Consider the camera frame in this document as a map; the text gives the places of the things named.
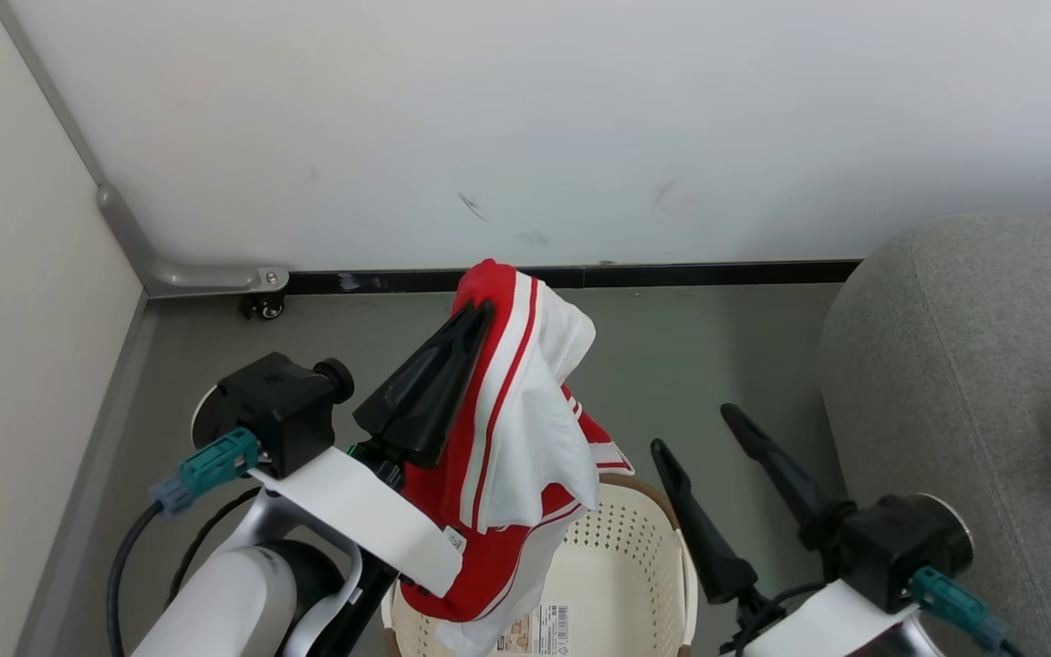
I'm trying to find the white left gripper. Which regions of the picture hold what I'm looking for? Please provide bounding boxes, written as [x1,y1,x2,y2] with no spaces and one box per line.
[247,303,496,657]

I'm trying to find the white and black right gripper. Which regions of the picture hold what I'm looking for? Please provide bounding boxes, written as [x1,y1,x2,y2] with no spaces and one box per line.
[651,403,924,657]

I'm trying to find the red and white garment thin stripes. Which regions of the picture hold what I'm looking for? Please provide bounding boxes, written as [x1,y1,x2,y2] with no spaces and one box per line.
[398,259,635,657]

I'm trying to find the grey fabric sofa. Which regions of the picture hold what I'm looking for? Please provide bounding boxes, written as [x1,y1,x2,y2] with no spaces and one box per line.
[817,207,1051,657]

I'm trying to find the cream perforated plastic laundry basket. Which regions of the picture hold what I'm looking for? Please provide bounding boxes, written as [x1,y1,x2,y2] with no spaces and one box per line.
[382,473,699,657]

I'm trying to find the small black caster wheel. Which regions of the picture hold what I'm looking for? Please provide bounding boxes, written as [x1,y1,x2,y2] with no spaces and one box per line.
[239,292,287,321]

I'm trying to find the printed barcode sticker label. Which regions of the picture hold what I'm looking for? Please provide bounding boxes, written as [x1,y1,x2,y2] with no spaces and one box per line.
[495,603,571,657]

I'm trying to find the grey floor edge strip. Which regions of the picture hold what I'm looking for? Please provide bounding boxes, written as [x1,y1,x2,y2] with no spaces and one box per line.
[15,292,151,657]

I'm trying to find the thin black right gripper cable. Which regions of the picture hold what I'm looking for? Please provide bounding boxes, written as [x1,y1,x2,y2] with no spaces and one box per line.
[729,579,829,654]

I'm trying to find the teal left camera connector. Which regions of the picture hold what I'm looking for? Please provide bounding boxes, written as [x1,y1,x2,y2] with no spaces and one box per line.
[151,426,263,517]

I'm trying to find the teal camera connector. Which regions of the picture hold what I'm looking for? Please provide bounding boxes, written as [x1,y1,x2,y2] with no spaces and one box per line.
[151,426,263,517]
[909,566,1012,652]

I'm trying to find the teal right camera connector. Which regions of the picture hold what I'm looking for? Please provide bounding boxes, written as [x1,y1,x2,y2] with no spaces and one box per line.
[909,566,1012,652]

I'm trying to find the grey metal corner frame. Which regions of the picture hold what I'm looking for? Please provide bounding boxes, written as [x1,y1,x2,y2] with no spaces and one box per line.
[0,0,290,299]

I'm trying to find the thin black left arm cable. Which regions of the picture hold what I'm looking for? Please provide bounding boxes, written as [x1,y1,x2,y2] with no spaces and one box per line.
[165,487,263,609]

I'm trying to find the thick black left camera cable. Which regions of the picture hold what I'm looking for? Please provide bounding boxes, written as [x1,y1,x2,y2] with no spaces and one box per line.
[106,500,167,657]

